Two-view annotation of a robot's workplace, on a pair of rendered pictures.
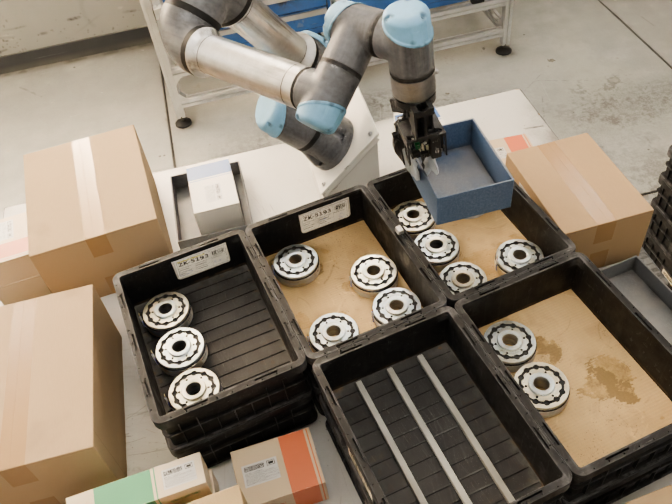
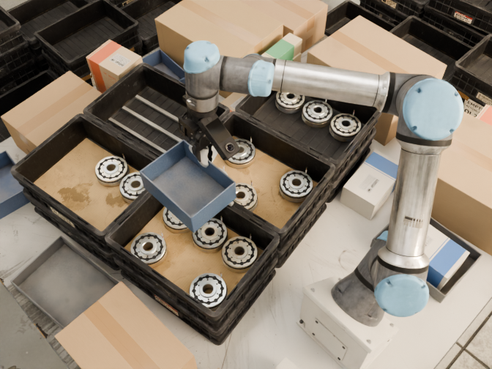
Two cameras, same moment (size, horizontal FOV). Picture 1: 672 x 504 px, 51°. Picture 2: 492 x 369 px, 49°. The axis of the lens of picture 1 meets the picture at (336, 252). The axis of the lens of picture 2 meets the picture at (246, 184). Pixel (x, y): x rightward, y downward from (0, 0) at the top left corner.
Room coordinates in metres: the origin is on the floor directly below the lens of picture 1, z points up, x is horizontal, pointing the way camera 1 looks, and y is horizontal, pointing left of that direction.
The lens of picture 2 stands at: (1.76, -0.60, 2.23)
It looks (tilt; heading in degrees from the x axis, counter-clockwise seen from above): 55 degrees down; 145
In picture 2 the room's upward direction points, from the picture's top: 1 degrees counter-clockwise
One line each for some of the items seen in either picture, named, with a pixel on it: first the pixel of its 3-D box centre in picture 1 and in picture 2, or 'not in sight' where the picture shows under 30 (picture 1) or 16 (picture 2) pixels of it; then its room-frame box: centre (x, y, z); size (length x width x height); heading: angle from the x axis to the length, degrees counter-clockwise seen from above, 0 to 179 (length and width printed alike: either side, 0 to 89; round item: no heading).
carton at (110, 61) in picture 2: not in sight; (116, 64); (0.27, -0.11, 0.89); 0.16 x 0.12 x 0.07; 17
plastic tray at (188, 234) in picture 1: (211, 205); (425, 250); (1.43, 0.32, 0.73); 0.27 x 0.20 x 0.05; 7
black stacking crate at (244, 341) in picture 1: (209, 333); (307, 121); (0.88, 0.28, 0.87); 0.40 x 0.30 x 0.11; 18
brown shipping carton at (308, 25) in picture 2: not in sight; (281, 17); (0.32, 0.63, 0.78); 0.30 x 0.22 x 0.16; 11
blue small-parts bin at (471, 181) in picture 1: (455, 169); (188, 184); (1.02, -0.25, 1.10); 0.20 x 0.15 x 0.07; 9
